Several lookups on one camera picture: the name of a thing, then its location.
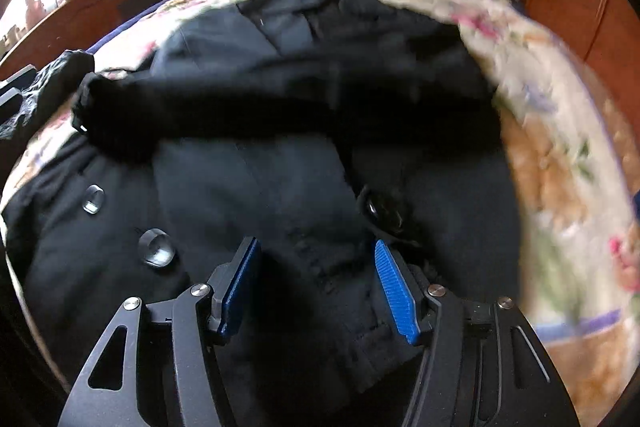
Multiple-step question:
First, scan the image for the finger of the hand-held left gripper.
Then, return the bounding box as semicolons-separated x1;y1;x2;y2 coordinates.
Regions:
0;64;38;128

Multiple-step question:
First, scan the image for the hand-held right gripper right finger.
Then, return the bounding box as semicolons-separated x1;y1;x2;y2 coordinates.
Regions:
374;239;581;427

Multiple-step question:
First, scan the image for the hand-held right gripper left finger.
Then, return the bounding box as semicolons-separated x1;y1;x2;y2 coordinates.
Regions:
57;236;263;427

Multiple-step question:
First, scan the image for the black trench coat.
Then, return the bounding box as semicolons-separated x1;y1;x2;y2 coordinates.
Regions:
2;0;523;427

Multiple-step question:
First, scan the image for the crumpled black garment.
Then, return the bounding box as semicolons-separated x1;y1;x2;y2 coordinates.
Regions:
0;49;96;142

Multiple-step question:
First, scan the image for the wooden dresser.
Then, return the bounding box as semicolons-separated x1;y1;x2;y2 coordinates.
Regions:
0;0;223;80

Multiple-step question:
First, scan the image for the dark blue bed sheet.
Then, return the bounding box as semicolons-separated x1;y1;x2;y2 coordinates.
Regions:
95;0;236;64

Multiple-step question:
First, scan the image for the floral blanket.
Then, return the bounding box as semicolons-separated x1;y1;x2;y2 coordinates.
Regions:
0;0;640;413

